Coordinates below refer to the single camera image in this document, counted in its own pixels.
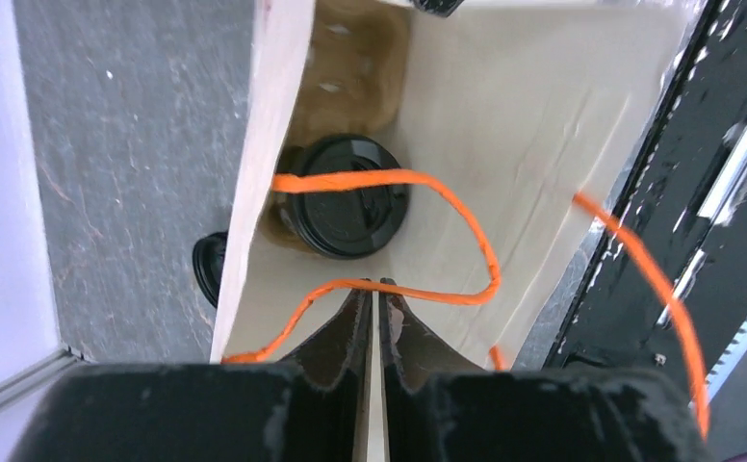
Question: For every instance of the stack of black lids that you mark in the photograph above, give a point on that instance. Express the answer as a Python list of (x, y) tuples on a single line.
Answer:
[(208, 262)]

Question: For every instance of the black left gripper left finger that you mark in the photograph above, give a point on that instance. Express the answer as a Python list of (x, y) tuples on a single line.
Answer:
[(328, 412)]

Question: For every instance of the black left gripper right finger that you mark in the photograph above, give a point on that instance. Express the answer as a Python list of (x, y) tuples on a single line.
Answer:
[(412, 355)]

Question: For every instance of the paper takeout bag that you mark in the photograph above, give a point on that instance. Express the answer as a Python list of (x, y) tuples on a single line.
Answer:
[(515, 120)]

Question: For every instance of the single cardboard cup carrier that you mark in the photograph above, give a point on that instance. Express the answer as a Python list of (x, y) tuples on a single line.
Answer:
[(352, 84)]

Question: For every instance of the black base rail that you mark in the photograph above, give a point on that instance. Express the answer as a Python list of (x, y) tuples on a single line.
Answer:
[(687, 201)]

